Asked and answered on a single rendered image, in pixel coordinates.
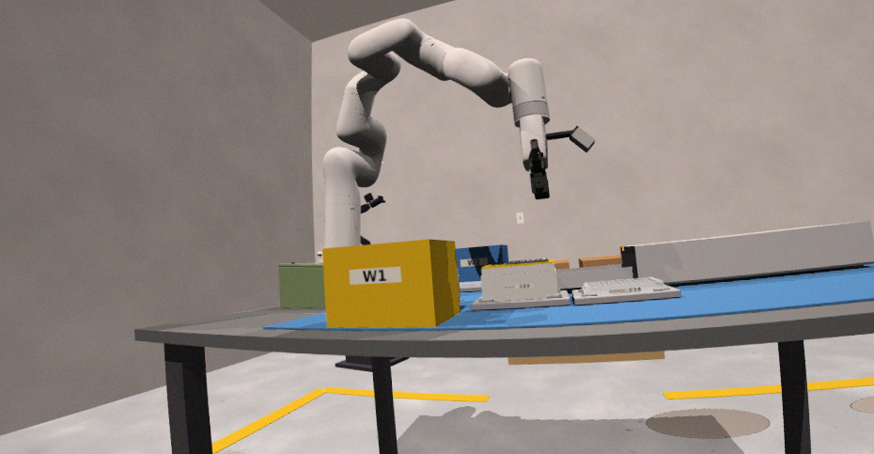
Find blue bench mat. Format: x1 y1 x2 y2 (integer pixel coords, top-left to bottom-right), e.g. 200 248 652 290
263 264 874 331

